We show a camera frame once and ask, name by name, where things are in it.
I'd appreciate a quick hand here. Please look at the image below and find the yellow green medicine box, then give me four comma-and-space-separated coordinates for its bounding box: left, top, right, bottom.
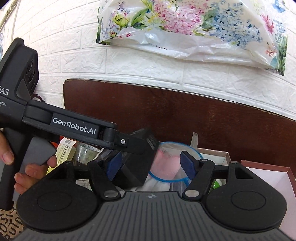
56, 138, 76, 167

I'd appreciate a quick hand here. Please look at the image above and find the person's left hand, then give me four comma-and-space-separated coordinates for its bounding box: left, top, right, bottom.
0, 131, 58, 195

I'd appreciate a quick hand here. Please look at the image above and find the brown open cardboard box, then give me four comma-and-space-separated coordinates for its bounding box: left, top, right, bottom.
197, 148, 231, 166

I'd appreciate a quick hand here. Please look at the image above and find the dark red feather toy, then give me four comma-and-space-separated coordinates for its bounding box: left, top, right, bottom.
32, 93, 45, 102

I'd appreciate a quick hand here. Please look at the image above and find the clear bag blue rim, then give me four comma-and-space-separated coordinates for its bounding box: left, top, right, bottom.
149, 142, 203, 182

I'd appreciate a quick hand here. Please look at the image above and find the dark brown wooden headboard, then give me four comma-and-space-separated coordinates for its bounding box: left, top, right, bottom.
63, 79, 295, 170

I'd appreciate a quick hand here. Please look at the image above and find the red lid box white inside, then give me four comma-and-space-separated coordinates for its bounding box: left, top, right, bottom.
241, 160, 296, 240

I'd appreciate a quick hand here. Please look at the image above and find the letter patterned brown cloth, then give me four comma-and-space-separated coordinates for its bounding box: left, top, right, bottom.
0, 208, 25, 240

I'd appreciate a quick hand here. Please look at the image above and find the floral plastic bag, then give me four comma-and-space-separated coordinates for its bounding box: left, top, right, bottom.
96, 1, 287, 75

